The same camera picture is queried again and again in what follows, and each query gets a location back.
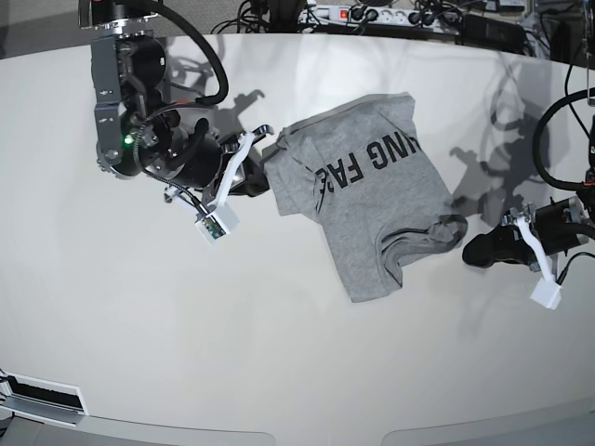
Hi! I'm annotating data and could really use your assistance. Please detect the white power strip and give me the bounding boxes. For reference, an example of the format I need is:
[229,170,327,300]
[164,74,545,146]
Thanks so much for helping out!
[297,3,457,33]

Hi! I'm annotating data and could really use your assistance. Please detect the black power adapter box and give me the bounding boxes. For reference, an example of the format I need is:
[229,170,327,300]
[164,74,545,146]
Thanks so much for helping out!
[460,15,526,54]

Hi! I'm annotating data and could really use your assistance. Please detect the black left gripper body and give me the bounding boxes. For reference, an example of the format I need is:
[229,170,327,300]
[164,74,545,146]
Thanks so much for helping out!
[462,208,539,269]

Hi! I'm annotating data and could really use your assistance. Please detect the grey t-shirt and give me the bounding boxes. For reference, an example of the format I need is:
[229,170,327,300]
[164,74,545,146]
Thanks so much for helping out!
[262,93,468,303]

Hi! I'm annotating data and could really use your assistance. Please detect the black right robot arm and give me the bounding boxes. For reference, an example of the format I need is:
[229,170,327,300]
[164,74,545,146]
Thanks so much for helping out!
[78,1,273,204]

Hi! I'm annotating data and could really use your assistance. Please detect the tangled black cables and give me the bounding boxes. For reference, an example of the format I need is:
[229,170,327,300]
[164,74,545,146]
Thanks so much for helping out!
[208,0,326,36]

